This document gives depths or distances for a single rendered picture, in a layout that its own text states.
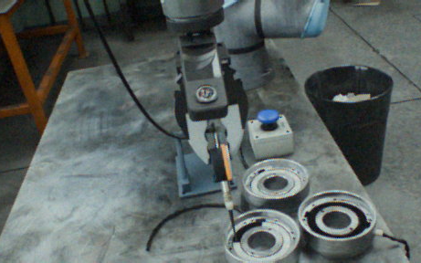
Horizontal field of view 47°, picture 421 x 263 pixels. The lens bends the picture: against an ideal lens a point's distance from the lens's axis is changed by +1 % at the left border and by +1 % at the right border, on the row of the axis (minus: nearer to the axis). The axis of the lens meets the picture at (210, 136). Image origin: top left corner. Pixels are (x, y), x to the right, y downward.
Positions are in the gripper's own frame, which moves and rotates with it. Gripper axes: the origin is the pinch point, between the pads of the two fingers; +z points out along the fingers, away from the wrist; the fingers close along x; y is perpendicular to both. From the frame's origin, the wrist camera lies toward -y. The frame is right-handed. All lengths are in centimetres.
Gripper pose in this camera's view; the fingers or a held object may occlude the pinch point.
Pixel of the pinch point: (219, 156)
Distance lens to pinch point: 67.1
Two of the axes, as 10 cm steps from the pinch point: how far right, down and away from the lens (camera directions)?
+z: 1.5, 8.4, 5.2
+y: -1.2, -5.0, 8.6
